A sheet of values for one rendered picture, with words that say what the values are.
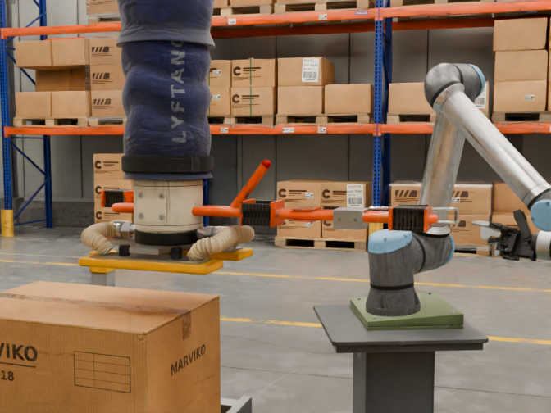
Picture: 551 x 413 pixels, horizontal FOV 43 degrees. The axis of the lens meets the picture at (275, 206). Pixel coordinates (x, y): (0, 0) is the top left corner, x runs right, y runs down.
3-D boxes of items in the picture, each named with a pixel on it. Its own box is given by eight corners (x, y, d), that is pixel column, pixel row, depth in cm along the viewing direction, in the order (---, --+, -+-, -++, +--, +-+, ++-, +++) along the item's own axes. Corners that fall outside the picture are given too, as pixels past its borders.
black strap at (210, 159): (102, 172, 165) (102, 156, 165) (152, 169, 187) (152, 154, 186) (188, 174, 157) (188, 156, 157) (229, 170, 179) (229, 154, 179)
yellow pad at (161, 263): (77, 266, 166) (76, 245, 165) (101, 260, 175) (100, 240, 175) (206, 275, 155) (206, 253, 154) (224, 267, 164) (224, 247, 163)
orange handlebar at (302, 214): (71, 214, 179) (70, 200, 178) (133, 204, 207) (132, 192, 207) (436, 229, 148) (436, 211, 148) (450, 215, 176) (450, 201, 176)
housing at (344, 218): (331, 229, 155) (332, 209, 155) (339, 225, 162) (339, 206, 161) (362, 230, 153) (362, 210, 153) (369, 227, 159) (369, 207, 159)
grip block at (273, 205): (238, 226, 161) (238, 201, 161) (253, 222, 171) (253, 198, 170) (271, 228, 159) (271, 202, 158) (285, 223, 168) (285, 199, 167)
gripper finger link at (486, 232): (469, 233, 215) (498, 243, 214) (475, 216, 217) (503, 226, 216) (466, 236, 218) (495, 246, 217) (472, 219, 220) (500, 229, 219)
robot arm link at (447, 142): (389, 264, 252) (430, 58, 227) (420, 256, 263) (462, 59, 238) (421, 282, 242) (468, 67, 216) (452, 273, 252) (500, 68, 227)
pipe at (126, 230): (81, 250, 167) (81, 226, 167) (135, 237, 191) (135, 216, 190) (209, 258, 156) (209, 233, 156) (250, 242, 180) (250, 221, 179)
